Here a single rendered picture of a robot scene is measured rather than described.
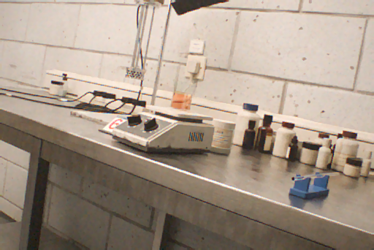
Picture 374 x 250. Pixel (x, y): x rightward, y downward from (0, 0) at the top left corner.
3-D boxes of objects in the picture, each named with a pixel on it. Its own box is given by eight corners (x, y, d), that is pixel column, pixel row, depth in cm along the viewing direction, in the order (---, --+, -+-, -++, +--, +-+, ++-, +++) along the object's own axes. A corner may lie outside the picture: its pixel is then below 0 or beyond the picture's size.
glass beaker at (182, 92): (182, 111, 104) (188, 79, 103) (194, 115, 100) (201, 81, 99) (161, 108, 101) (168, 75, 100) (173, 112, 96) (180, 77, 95)
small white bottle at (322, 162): (319, 169, 108) (326, 138, 107) (313, 166, 111) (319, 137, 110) (329, 170, 109) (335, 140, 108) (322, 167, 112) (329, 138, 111)
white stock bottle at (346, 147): (331, 167, 115) (340, 129, 114) (353, 172, 113) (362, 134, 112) (329, 169, 110) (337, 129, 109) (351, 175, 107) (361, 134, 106)
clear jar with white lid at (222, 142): (205, 148, 108) (211, 118, 107) (228, 152, 108) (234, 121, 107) (207, 152, 102) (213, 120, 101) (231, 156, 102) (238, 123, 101)
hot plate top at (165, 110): (178, 117, 90) (179, 112, 90) (143, 108, 99) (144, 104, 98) (215, 120, 99) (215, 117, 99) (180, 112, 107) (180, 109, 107)
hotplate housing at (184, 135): (146, 153, 85) (153, 114, 84) (109, 139, 94) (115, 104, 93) (217, 154, 101) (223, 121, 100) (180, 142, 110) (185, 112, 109)
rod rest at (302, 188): (305, 199, 69) (310, 178, 69) (288, 193, 71) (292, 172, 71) (329, 194, 77) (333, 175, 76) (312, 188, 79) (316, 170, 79)
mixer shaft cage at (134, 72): (134, 79, 130) (148, -1, 128) (119, 76, 134) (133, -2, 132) (148, 81, 136) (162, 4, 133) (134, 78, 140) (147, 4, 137)
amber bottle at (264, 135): (253, 150, 120) (260, 113, 119) (254, 149, 124) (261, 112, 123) (268, 154, 118) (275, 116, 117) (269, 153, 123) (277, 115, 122)
